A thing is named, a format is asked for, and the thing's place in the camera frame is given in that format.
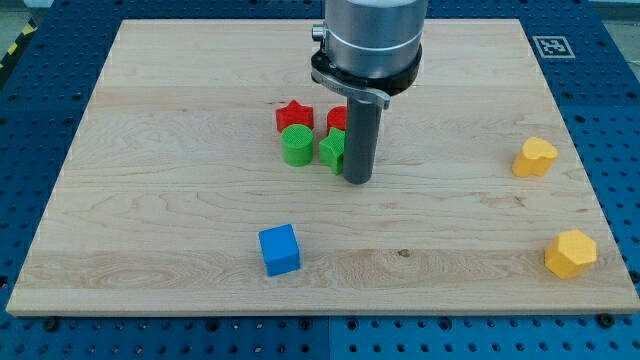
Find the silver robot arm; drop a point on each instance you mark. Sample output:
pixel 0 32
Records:
pixel 370 50

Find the blue cube block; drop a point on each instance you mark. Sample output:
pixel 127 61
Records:
pixel 280 250

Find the yellow heart block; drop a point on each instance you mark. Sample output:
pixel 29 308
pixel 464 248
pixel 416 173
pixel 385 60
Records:
pixel 535 158

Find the green star block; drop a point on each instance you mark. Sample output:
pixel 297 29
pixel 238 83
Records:
pixel 331 150

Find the green cylinder block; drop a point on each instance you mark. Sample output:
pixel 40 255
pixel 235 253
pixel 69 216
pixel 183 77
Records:
pixel 297 145

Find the red cylinder block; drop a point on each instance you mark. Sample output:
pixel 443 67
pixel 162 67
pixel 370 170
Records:
pixel 336 118

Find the red star block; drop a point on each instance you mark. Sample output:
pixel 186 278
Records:
pixel 294 113

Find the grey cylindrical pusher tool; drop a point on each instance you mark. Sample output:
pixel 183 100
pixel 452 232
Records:
pixel 361 135

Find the wooden board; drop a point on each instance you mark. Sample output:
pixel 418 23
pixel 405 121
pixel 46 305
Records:
pixel 176 167

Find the yellow hexagon block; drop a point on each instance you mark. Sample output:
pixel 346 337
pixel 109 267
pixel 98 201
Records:
pixel 570 254

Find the white fiducial marker tag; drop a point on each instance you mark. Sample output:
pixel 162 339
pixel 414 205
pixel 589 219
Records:
pixel 553 47

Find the black yellow hazard tape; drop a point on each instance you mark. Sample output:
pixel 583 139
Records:
pixel 18 47

